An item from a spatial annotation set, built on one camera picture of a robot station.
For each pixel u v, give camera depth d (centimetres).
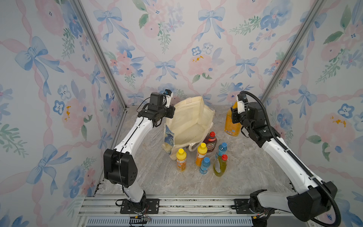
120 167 45
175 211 73
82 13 71
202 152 73
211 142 86
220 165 76
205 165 76
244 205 70
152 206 75
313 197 38
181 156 71
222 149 82
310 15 72
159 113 64
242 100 61
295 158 44
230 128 83
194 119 103
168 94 73
